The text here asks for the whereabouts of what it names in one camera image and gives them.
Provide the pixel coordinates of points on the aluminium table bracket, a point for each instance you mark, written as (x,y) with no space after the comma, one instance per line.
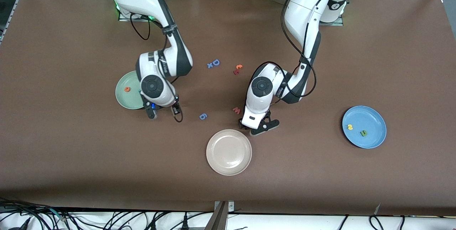
(221,217)

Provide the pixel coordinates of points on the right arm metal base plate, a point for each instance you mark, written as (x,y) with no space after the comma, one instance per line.
(124,18)

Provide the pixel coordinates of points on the pink foam letter w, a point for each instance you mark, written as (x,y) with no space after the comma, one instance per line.
(236,110)

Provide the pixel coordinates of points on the blue plate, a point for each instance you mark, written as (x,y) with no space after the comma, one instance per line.
(370,141)

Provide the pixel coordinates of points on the light green plate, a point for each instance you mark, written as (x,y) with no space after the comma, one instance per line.
(126,98)

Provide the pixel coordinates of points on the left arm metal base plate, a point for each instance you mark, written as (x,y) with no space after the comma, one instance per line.
(335,23)

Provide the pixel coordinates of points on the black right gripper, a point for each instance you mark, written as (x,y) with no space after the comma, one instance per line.
(175,110)

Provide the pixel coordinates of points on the blue foam letter D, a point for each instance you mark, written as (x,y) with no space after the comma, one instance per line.
(213,62)

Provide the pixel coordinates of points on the beige plate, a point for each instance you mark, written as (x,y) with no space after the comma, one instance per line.
(228,152)

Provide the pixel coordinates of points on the black plug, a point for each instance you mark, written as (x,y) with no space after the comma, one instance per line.
(185,223)
(24,224)

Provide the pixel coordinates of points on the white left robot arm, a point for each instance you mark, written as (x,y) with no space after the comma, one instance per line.
(306,12)

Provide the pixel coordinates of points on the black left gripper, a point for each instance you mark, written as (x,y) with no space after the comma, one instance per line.
(240,125)

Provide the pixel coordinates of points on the blue foam letter g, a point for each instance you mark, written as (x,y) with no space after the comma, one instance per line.
(205,117)

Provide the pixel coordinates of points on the grey tape scrap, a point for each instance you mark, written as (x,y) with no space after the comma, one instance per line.
(378,208)

